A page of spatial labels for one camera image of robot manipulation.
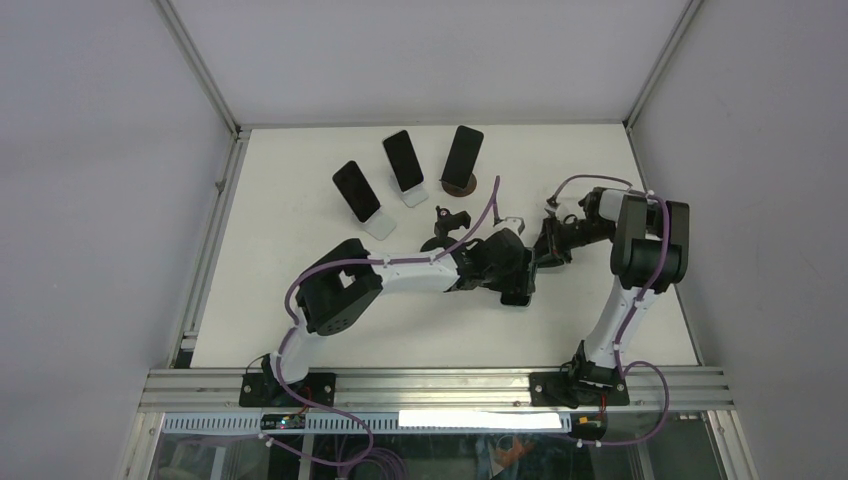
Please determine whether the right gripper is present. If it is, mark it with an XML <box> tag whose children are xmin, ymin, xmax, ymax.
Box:
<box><xmin>531</xmin><ymin>215</ymin><xmax>614</xmax><ymax>269</ymax></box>

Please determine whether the black tall clamp stand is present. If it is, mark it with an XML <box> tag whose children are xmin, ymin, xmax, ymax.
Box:
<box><xmin>420</xmin><ymin>206</ymin><xmax>471</xmax><ymax>252</ymax></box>

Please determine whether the black phone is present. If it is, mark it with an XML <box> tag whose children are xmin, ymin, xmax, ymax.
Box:
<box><xmin>440</xmin><ymin>125</ymin><xmax>484</xmax><ymax>187</ymax></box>
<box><xmin>332</xmin><ymin>160</ymin><xmax>381</xmax><ymax>223</ymax></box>
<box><xmin>382</xmin><ymin>130</ymin><xmax>424</xmax><ymax>192</ymax></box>

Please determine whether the white folding phone stand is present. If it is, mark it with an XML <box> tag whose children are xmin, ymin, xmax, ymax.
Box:
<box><xmin>400</xmin><ymin>184</ymin><xmax>429</xmax><ymax>208</ymax></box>

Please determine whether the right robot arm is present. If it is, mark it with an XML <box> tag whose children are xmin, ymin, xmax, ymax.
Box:
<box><xmin>534</xmin><ymin>187</ymin><xmax>690</xmax><ymax>405</ymax></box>

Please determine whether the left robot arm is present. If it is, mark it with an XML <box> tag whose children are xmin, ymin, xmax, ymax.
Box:
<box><xmin>262</xmin><ymin>229</ymin><xmax>536</xmax><ymax>406</ymax></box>

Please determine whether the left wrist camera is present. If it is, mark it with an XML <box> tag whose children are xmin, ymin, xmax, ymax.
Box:
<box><xmin>500</xmin><ymin>216</ymin><xmax>526</xmax><ymax>236</ymax></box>

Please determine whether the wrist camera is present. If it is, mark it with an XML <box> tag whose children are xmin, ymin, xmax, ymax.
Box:
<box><xmin>500</xmin><ymin>216</ymin><xmax>526</xmax><ymax>236</ymax></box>
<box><xmin>550</xmin><ymin>204</ymin><xmax>577</xmax><ymax>224</ymax></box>

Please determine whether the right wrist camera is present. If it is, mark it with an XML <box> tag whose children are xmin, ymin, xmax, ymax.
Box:
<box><xmin>550</xmin><ymin>204</ymin><xmax>577</xmax><ymax>224</ymax></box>

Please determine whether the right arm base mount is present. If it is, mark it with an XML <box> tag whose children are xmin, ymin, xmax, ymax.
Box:
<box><xmin>528</xmin><ymin>371</ymin><xmax>630</xmax><ymax>409</ymax></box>

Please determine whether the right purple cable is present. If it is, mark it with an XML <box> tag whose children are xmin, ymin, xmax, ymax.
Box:
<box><xmin>546</xmin><ymin>174</ymin><xmax>672</xmax><ymax>448</ymax></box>

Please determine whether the purple cable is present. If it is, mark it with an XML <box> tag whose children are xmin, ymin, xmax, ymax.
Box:
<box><xmin>546</xmin><ymin>174</ymin><xmax>672</xmax><ymax>448</ymax></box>
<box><xmin>274</xmin><ymin>175</ymin><xmax>503</xmax><ymax>480</ymax></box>

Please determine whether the aluminium frame rail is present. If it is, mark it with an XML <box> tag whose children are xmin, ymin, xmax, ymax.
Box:
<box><xmin>138</xmin><ymin>366</ymin><xmax>736</xmax><ymax>413</ymax></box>

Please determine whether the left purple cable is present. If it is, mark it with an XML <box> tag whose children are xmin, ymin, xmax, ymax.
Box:
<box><xmin>274</xmin><ymin>175</ymin><xmax>503</xmax><ymax>480</ymax></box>

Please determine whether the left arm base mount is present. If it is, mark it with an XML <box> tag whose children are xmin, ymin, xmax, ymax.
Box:
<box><xmin>238</xmin><ymin>373</ymin><xmax>337</xmax><ymax>408</ymax></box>

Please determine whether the white slotted cable duct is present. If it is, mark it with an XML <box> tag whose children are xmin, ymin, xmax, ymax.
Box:
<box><xmin>162</xmin><ymin>410</ymin><xmax>571</xmax><ymax>436</ymax></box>

